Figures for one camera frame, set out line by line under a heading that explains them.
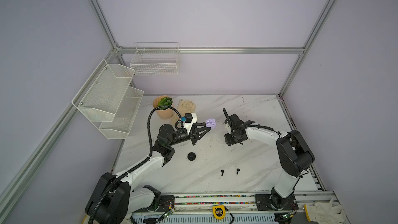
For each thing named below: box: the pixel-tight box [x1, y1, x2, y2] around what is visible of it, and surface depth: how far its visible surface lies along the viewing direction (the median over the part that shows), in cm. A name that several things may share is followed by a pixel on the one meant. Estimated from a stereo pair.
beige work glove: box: [170, 99, 196, 127], surface depth 114 cm
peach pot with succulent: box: [152, 95, 175, 120], surface depth 103 cm
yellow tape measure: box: [212, 204, 226, 220], surface depth 71 cm
